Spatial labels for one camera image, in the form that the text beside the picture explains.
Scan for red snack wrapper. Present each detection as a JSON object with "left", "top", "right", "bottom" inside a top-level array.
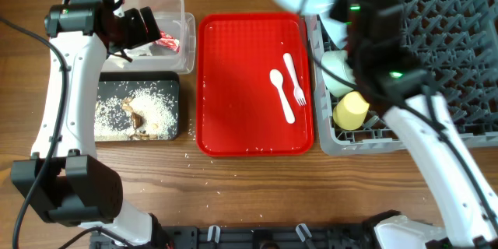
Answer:
[{"left": 153, "top": 31, "right": 180, "bottom": 53}]

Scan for rice and food leftovers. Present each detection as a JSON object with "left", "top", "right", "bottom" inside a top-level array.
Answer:
[{"left": 94, "top": 81, "right": 179, "bottom": 142}]

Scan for white plastic spoon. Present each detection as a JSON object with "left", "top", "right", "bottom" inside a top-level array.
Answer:
[{"left": 269, "top": 69, "right": 296, "bottom": 124}]

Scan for white plastic fork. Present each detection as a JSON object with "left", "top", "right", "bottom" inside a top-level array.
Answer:
[{"left": 283, "top": 53, "right": 307, "bottom": 106}]

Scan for light blue bowl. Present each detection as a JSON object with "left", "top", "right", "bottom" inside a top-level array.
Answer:
[{"left": 320, "top": 14, "right": 348, "bottom": 50}]

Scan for mint green bowl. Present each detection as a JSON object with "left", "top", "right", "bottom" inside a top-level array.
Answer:
[{"left": 321, "top": 50, "right": 356, "bottom": 97}]

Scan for yellow plastic cup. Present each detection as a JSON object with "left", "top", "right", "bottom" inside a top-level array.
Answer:
[{"left": 332, "top": 91, "right": 370, "bottom": 131}]

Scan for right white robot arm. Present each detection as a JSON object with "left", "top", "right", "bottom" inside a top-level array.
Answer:
[{"left": 330, "top": 0, "right": 497, "bottom": 248}]

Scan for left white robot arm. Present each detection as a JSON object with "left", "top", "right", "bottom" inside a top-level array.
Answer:
[{"left": 11, "top": 0, "right": 174, "bottom": 248}]

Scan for clear plastic waste bin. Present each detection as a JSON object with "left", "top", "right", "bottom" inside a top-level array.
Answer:
[{"left": 102, "top": 0, "right": 196, "bottom": 74}]

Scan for black food waste tray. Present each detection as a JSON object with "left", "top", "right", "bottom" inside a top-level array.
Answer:
[{"left": 94, "top": 71, "right": 182, "bottom": 142}]

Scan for grey dishwasher rack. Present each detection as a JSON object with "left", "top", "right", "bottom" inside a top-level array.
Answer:
[{"left": 314, "top": 0, "right": 497, "bottom": 156}]

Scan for red serving tray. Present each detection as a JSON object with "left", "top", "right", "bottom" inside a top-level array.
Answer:
[{"left": 196, "top": 12, "right": 314, "bottom": 157}]

